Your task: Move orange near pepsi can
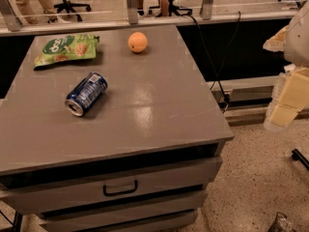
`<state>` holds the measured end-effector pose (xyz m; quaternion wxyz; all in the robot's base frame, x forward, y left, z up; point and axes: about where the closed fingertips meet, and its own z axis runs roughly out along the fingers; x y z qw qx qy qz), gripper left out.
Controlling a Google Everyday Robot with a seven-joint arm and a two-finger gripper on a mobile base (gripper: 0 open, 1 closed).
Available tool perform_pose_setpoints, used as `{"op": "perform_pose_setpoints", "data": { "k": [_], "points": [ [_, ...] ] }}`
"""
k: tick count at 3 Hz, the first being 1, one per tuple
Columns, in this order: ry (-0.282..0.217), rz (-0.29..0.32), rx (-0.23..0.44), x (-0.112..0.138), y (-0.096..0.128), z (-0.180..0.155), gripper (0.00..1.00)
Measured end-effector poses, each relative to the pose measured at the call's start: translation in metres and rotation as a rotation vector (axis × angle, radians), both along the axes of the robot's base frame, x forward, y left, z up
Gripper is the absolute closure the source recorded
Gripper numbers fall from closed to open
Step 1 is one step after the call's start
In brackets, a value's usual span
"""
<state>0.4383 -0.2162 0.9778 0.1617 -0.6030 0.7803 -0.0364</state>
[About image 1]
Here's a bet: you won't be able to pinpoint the dark crumpled floor object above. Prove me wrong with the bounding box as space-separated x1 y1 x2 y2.
267 213 296 232

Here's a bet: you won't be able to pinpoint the standing person beige trousers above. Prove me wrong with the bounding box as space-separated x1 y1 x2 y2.
15 0 67 24

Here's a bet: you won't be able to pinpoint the black cable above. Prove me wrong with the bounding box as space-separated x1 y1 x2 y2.
187 11 242 114

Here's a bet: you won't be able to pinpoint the blue pepsi can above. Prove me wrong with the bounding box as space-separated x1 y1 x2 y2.
65 72 108 117

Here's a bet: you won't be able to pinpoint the orange fruit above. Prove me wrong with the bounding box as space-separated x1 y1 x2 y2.
127 32 148 53

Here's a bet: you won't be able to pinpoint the grey drawer cabinet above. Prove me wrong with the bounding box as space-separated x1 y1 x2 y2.
0 26 233 232

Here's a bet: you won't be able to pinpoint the black drawer handle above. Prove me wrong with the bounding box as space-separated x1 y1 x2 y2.
102 180 138 197

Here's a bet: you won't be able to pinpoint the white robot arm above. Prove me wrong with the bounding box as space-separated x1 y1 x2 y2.
263 2 309 131

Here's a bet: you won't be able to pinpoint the green chip bag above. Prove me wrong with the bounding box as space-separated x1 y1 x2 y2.
34 34 99 68

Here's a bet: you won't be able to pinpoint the black floor bar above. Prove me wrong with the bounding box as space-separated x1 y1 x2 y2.
292 149 309 170

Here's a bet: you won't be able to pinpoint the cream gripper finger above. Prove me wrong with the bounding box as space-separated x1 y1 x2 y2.
264 67 309 131
263 27 287 52

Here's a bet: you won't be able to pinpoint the black office chair left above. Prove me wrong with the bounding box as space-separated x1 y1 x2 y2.
54 0 92 22

